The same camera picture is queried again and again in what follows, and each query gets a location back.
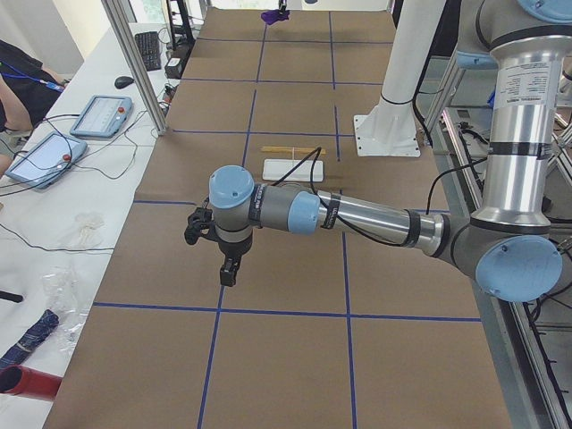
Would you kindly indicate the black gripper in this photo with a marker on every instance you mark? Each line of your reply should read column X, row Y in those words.
column 233, row 249

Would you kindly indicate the purple microfiber towel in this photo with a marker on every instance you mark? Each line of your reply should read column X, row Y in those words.
column 270, row 17

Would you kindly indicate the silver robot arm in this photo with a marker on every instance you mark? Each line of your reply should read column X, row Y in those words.
column 504, row 244

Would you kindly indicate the white towel rack base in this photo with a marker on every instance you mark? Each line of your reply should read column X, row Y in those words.
column 274, row 169

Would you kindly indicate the wooden rack rod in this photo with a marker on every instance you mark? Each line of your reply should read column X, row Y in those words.
column 289, row 150

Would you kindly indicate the clear plastic bag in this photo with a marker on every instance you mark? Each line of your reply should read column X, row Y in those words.
column 65, row 298

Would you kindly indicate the dark blue folded umbrella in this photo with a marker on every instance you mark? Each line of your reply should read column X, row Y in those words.
column 30, row 340

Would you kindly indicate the far teach pendant tablet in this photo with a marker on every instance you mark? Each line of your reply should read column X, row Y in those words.
column 102, row 117

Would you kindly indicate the teach pendant tablet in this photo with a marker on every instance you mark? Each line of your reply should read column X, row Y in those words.
column 46, row 162
column 102, row 117

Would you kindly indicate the small black box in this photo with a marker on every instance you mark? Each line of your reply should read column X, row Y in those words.
column 173, row 68

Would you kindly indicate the near teach pendant tablet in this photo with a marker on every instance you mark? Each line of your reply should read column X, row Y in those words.
column 46, row 162

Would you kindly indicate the black computer mouse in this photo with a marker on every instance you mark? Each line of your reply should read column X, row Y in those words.
column 122, row 82

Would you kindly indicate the red cylinder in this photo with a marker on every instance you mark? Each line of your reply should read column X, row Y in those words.
column 29, row 383

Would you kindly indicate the black keyboard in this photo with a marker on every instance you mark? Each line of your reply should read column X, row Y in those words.
column 149, row 48

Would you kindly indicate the seated person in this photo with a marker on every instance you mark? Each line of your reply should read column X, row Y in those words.
column 29, row 89

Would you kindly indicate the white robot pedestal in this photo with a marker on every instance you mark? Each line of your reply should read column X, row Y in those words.
column 390, row 128

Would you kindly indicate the aluminium frame post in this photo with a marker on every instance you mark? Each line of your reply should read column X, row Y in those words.
column 120, row 25

